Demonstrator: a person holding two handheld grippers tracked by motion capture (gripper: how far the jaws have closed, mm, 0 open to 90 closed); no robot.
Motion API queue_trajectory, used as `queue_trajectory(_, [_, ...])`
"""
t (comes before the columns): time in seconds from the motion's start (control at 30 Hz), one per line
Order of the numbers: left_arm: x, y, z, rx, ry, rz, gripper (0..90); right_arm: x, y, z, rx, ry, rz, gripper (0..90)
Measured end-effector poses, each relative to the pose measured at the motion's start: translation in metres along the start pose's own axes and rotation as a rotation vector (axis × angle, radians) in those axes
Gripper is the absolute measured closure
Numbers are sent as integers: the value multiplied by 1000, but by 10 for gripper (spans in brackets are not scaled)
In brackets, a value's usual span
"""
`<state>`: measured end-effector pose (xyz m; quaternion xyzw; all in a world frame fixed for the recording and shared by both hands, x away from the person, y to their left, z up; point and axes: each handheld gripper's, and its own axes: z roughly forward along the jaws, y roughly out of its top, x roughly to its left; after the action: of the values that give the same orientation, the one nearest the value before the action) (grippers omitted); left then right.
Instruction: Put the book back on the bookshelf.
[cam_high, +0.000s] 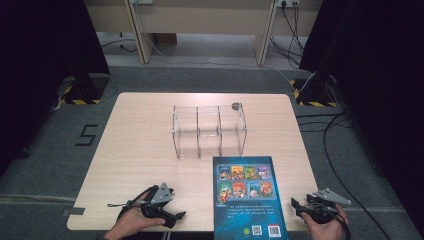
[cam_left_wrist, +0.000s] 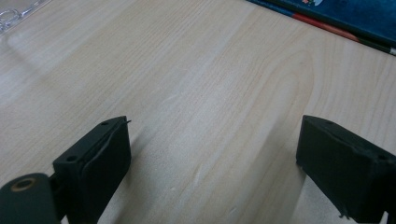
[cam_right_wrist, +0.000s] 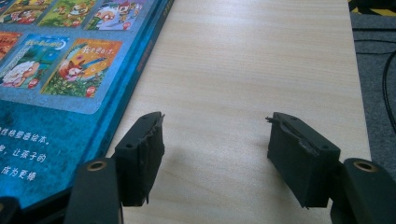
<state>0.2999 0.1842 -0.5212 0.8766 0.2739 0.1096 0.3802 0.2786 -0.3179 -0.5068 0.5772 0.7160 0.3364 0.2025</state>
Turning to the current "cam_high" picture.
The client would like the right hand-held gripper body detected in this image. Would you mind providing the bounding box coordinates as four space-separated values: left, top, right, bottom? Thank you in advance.
306 187 353 225

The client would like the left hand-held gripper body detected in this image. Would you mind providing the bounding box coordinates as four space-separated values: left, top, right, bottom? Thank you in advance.
139 182 176 221

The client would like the blue picture book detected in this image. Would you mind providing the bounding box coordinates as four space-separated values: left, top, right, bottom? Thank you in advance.
212 155 291 240

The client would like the clear acrylic book rack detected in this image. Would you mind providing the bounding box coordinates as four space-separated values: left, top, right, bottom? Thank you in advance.
171 102 248 160

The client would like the person's right hand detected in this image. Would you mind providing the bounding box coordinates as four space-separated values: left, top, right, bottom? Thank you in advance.
301 204 351 240

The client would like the person's left hand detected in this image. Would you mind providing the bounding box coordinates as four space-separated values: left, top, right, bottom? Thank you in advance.
104 194 166 240

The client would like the grey tape strip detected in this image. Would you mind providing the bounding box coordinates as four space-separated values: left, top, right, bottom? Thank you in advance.
62 206 86 217

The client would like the stand base with hazard tape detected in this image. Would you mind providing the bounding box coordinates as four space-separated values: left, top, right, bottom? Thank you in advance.
289 77 338 108
59 73 111 106

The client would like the dark curtain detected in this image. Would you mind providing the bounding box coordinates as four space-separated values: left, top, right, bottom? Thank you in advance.
0 0 111 176
299 0 424 231

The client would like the beige wooden desk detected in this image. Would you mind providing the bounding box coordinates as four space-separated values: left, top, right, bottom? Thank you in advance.
83 0 324 66

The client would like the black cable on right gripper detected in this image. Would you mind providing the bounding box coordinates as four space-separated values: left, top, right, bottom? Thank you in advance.
332 208 352 240

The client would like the black cord on left gripper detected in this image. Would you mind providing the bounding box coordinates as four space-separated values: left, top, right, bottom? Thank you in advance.
106 186 155 212

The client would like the long black floor cable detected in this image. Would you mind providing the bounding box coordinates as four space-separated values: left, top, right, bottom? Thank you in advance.
322 112 393 240

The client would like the short black floor cable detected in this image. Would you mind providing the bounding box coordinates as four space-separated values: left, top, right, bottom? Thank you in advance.
295 113 354 133

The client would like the thin white floor cable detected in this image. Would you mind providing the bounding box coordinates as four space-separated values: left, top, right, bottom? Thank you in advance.
135 6 317 93

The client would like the black cable under desk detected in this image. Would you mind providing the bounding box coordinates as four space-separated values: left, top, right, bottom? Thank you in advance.
100 32 139 54

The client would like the bundle of black power cables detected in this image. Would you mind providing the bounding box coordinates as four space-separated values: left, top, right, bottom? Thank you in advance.
268 1 307 69

